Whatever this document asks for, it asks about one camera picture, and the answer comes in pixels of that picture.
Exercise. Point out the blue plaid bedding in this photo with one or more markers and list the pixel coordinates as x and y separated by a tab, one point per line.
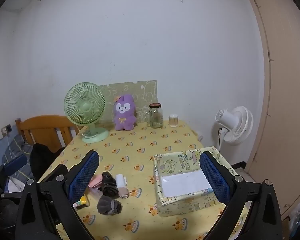
17	145

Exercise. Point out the yellow printed tablecloth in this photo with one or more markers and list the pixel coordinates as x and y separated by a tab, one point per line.
140	140

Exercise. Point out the pink packet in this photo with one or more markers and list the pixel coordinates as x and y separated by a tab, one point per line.
95	181

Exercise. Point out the white sock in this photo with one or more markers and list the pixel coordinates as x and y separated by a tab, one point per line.
121	182

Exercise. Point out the glass jar with dark lid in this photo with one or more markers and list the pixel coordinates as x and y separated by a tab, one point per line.
156	117

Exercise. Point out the printed beige board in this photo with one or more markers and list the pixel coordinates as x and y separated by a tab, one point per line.
145	92

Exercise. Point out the purple plush toy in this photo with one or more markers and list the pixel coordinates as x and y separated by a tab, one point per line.
123	115

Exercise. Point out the black cloth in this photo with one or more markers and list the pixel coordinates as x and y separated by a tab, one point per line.
42	160

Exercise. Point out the black sock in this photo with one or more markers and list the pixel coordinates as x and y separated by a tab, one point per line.
108	185

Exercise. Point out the cotton swab container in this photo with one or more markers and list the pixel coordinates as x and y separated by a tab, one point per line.
173	120

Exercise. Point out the beige door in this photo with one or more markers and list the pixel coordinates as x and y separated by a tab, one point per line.
290	105

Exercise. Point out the green desk fan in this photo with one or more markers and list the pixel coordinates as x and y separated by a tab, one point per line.
85	106

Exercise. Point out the wall socket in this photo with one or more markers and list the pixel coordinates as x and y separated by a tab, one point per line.
6	130

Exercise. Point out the colourful tissue packet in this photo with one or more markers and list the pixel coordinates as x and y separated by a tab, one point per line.
82	201

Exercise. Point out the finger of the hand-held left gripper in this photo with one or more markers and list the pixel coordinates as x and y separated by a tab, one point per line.
13	165

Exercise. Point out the grey sock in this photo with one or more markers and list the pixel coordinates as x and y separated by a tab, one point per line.
107	205

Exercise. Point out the small glass bottle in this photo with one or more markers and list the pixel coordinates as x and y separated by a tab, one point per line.
148	118

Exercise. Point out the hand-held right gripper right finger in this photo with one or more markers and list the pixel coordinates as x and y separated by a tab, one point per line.
215	180

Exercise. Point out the wooden bed headboard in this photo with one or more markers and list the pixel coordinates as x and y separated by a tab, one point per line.
45	127

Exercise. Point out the white floor fan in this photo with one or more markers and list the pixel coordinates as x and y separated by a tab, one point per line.
237	125

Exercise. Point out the yellow printed box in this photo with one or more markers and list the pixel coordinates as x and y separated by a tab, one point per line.
175	207

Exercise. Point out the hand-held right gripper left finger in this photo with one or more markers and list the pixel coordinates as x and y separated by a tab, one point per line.
85	175

